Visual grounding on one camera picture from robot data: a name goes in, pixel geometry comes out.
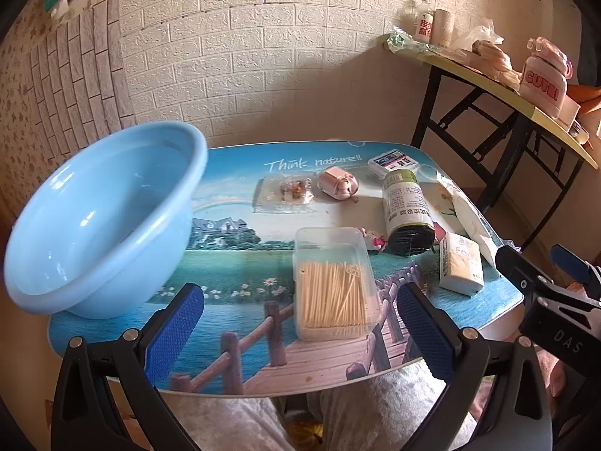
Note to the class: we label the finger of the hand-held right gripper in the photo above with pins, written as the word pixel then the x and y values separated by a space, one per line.
pixel 519 268
pixel 570 259

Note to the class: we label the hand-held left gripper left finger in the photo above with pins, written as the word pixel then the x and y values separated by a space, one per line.
pixel 173 329

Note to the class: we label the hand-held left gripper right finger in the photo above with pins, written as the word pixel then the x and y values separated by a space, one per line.
pixel 422 333

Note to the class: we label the small tissue pack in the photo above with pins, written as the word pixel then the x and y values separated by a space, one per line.
pixel 460 263

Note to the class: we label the long white pouch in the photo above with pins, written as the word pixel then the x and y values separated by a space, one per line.
pixel 469 221

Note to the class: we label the clear plastic toothpick box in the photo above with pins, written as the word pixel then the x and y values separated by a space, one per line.
pixel 333 291

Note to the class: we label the pink white cat figurine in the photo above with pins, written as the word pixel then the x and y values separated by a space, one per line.
pixel 373 239

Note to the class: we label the light blue plastic basin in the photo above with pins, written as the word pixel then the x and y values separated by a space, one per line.
pixel 103 206

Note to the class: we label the white box with label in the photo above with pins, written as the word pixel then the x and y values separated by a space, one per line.
pixel 389 162

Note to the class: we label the pink plastic case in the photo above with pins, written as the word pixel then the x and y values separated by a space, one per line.
pixel 335 183

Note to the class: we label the small clear plastic bag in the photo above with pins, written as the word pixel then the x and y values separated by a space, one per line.
pixel 286 192

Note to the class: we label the pink lidded container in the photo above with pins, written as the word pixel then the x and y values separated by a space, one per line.
pixel 544 80

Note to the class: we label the person's right leg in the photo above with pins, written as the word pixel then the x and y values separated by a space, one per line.
pixel 375 408

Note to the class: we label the person's leg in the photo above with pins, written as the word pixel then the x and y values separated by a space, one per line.
pixel 375 408
pixel 225 423

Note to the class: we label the folding table with black legs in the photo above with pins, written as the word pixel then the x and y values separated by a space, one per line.
pixel 509 164

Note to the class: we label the person's left leg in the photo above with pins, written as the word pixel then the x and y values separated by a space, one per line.
pixel 225 423

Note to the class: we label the clear bag with bread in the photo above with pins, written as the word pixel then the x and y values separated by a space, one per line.
pixel 493 56

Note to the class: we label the green plastic bag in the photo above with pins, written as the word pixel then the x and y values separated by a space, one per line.
pixel 406 42

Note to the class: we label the white bottle red label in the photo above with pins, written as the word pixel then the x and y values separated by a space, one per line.
pixel 424 26

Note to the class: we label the clear glass bottle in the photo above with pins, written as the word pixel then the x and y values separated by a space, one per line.
pixel 411 11

